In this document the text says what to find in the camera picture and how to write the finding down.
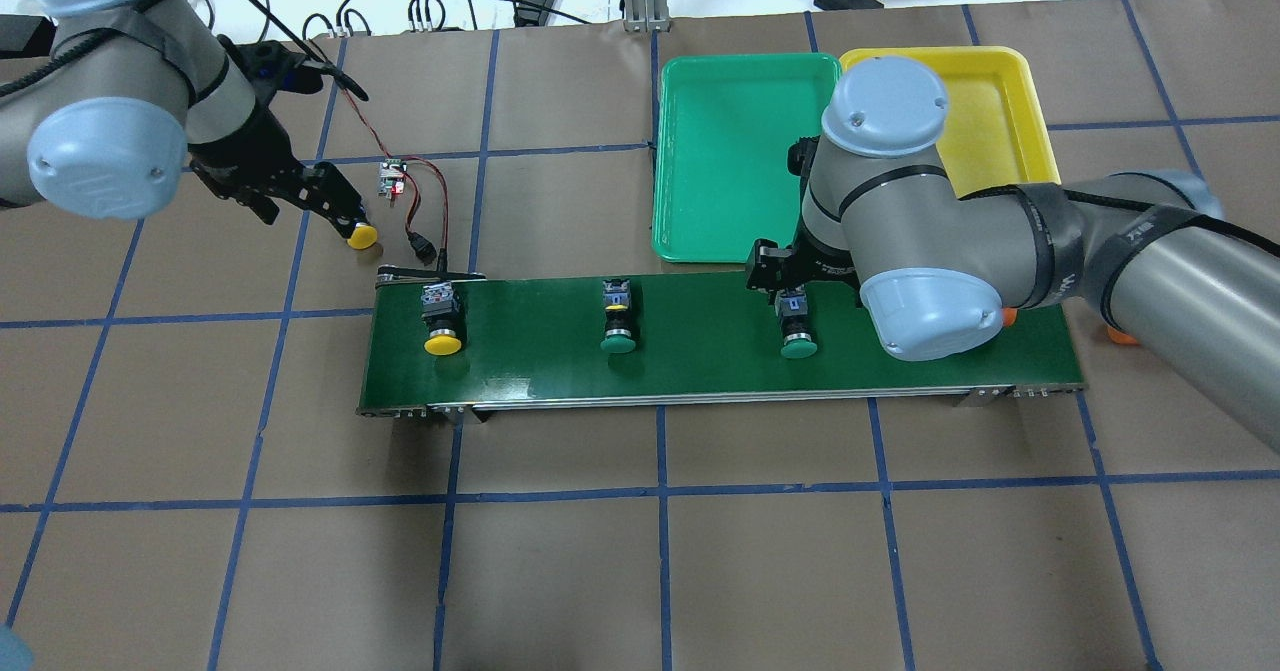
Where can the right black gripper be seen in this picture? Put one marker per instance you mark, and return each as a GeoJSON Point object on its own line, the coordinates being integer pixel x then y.
{"type": "Point", "coordinates": [822, 266]}

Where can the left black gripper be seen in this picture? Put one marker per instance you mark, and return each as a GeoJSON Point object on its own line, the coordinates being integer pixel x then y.
{"type": "Point", "coordinates": [243, 154]}

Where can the green push button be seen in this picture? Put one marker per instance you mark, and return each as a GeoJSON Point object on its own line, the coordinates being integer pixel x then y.
{"type": "Point", "coordinates": [620, 330]}
{"type": "Point", "coordinates": [791, 308]}

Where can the yellow push button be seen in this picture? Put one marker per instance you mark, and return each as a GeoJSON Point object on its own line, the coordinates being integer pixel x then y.
{"type": "Point", "coordinates": [363, 236]}
{"type": "Point", "coordinates": [442, 314]}

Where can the orange cylinder with 4680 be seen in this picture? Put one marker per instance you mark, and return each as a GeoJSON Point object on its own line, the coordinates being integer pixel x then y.
{"type": "Point", "coordinates": [1120, 338]}

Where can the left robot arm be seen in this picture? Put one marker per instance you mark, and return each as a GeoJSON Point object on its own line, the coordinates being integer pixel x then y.
{"type": "Point", "coordinates": [137, 90]}

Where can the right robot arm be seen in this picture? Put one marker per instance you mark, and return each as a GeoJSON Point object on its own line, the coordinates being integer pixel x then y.
{"type": "Point", "coordinates": [1149, 251]}

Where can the small controller circuit board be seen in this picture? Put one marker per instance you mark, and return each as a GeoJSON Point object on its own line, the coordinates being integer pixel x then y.
{"type": "Point", "coordinates": [392, 176]}

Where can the green plastic tray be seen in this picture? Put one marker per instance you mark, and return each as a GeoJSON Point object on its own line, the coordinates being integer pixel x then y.
{"type": "Point", "coordinates": [726, 124]}

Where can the green conveyor belt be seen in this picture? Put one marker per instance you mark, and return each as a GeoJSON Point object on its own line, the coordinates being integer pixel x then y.
{"type": "Point", "coordinates": [701, 338]}

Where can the yellow plastic tray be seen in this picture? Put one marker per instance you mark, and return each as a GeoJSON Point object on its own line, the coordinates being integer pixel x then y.
{"type": "Point", "coordinates": [995, 132]}

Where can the black power adapter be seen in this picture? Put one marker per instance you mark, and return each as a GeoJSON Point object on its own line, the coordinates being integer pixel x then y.
{"type": "Point", "coordinates": [533, 13]}

